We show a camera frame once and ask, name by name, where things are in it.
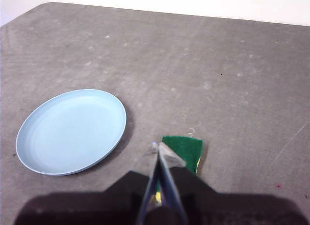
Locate blue round plate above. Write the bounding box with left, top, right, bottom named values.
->
left=15, top=89, right=127, bottom=176

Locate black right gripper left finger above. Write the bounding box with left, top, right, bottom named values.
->
left=13, top=141, right=160, bottom=225

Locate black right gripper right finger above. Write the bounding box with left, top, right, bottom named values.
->
left=157, top=142, right=306, bottom=225

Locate green and yellow sponge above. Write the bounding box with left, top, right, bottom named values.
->
left=149, top=135, right=204, bottom=204

